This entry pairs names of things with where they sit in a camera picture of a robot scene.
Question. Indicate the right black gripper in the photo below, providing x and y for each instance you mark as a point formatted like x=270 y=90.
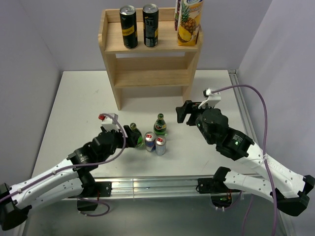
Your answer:
x=182 y=111

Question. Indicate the blue silver can right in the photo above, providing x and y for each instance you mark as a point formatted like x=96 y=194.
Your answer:
x=160 y=145

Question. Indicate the aluminium front rail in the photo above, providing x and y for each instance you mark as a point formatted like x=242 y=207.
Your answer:
x=152 y=186

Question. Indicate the blue silver can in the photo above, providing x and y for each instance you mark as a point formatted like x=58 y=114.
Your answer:
x=160 y=145
x=150 y=141

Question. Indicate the aluminium side rail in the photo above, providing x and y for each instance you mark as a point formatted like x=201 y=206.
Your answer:
x=284 y=221

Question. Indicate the black yellow tall can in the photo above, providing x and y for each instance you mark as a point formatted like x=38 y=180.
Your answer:
x=129 y=26

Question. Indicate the pineapple juice carton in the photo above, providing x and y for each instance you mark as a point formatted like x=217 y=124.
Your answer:
x=189 y=22

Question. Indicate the dark grey can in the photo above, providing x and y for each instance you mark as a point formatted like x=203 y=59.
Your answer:
x=150 y=24

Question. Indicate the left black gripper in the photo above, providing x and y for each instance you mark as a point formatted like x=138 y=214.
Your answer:
x=132 y=136

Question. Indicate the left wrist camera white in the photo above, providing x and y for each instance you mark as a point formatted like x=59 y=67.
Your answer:
x=107 y=123

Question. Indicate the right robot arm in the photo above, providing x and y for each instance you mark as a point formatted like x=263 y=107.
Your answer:
x=276 y=184

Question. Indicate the wooden two-tier shelf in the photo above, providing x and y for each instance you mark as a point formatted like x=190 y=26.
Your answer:
x=166 y=64

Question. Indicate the green glass bottle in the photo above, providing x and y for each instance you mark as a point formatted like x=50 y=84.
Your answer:
x=135 y=129
x=160 y=126

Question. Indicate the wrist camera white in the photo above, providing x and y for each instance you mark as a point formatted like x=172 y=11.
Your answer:
x=107 y=123
x=211 y=99

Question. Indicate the blue silver can left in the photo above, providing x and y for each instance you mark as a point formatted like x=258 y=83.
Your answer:
x=150 y=141

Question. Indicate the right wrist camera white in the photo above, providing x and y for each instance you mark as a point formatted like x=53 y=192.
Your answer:
x=211 y=99

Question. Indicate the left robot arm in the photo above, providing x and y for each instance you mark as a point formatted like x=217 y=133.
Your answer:
x=14 y=211

